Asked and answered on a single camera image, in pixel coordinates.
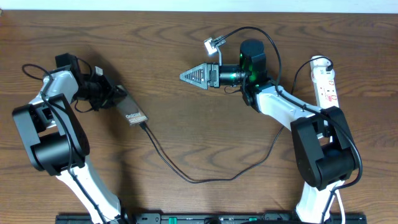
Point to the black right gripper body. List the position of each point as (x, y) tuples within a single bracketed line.
[(215, 81)]

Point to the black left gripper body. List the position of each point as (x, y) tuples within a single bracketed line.
[(97, 93)]

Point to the Galaxy S25 Ultra smartphone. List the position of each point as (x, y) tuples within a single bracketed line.
[(130, 110)]

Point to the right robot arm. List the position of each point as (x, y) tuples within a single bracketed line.
[(324, 149)]

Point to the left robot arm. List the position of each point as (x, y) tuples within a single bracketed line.
[(55, 141)]

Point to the white power strip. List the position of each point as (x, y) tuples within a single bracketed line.
[(322, 76)]

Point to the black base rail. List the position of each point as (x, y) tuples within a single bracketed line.
[(156, 218)]

